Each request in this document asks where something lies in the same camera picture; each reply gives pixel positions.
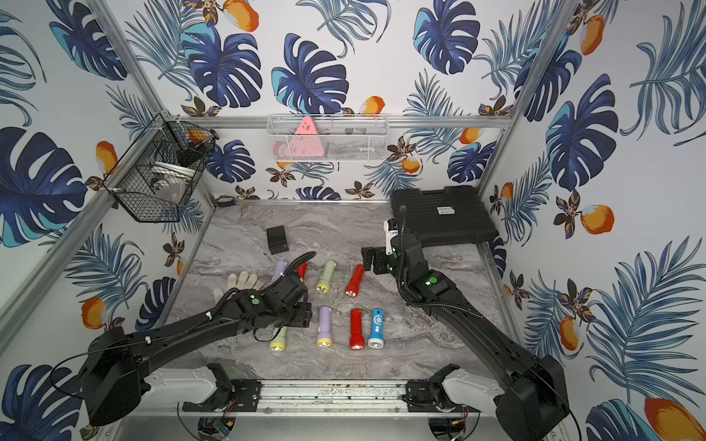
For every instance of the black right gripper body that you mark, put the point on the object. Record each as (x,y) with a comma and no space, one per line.
(401,275)

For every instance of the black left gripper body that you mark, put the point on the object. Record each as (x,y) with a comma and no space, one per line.
(301,311)

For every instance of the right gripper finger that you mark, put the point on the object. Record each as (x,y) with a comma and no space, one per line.
(372,264)
(372,252)

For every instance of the green flashlight back row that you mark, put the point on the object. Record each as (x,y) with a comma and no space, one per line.
(325,281)

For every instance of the purple flashlight front row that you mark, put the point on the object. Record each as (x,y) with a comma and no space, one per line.
(324,337)

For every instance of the red flashlight front row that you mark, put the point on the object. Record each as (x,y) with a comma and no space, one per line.
(356,340)

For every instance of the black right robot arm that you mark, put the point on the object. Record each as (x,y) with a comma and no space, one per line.
(532,399)

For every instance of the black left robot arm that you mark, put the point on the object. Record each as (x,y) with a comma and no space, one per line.
(113,376)

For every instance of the blue flashlight front right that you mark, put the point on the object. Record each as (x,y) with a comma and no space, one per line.
(376,339)

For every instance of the white work glove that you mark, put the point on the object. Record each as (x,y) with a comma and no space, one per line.
(242,281)

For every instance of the small black box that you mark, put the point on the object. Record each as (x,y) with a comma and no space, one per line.
(277,240)

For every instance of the large black tool case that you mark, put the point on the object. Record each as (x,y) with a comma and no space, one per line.
(449,216)

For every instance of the black tape roll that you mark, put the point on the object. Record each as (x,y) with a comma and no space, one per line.
(225,201)

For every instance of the pink triangle item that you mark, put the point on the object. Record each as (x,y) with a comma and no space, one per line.
(306,142)

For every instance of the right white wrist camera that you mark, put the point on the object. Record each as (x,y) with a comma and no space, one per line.
(391,231)

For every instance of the clear mesh wall tray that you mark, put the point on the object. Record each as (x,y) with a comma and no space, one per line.
(346,137)

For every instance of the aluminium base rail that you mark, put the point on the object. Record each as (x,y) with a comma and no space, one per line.
(354,398)

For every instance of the black wire basket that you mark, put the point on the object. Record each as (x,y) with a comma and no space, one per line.
(155,180)

